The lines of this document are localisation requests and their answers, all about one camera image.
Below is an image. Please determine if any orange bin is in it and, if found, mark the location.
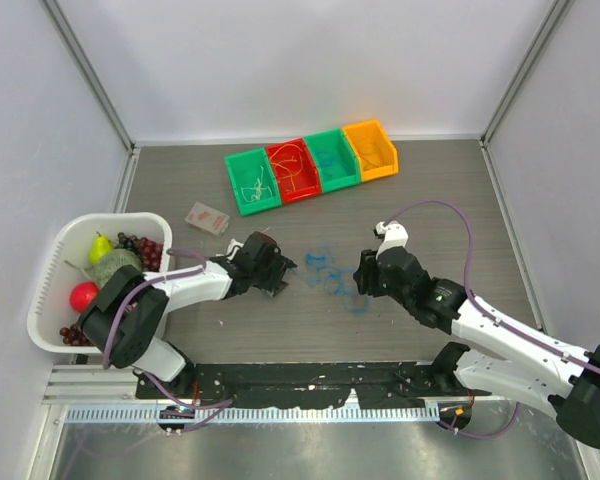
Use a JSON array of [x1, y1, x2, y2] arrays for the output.
[[342, 120, 399, 182]]

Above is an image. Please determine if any green pear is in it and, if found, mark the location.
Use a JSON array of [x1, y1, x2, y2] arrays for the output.
[[88, 232, 116, 266]]

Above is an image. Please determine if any red grape bunch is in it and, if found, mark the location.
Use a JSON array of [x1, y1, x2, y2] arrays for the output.
[[59, 325, 91, 346]]

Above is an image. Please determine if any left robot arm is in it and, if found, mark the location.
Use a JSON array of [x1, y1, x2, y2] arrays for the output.
[[77, 232, 297, 399]]

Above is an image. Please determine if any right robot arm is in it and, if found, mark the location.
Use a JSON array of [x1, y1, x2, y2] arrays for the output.
[[353, 247, 600, 450]]

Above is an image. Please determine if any white cable duct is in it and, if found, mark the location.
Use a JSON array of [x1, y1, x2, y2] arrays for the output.
[[65, 403, 440, 425]]

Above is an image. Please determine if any green bin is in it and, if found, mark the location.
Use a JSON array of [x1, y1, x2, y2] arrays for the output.
[[225, 148, 282, 216], [304, 129, 361, 193]]

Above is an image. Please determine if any blue cable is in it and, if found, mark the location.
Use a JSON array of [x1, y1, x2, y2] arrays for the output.
[[313, 146, 356, 179], [303, 241, 371, 317]]

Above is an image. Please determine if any left green bin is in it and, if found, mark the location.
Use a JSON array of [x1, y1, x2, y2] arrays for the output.
[[225, 148, 282, 216]]

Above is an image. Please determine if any green melon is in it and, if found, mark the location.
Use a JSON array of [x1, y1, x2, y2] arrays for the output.
[[90, 249, 143, 288]]

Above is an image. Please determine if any small card box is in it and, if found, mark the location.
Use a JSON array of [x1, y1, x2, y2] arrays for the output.
[[185, 202, 230, 236]]

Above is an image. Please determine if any red apple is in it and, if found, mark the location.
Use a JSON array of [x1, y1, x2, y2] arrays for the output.
[[69, 282, 99, 313]]

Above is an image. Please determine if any dark grape bunch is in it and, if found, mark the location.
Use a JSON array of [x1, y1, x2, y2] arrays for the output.
[[116, 232, 163, 272]]

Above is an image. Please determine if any white plastic basket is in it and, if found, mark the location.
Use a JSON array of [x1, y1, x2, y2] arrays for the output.
[[27, 212, 173, 355]]

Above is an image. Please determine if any red bin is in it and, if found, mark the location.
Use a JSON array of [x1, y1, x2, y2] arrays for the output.
[[265, 138, 322, 204]]

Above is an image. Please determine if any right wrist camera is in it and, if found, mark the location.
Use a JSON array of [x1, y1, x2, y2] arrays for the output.
[[374, 220, 409, 259]]

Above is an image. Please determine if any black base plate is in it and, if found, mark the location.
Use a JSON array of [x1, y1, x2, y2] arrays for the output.
[[164, 362, 488, 410]]

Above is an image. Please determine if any right green bin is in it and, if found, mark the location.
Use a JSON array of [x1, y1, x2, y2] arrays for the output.
[[304, 129, 361, 193]]

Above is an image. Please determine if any white cable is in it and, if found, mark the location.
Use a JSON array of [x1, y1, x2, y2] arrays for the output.
[[239, 164, 274, 204]]

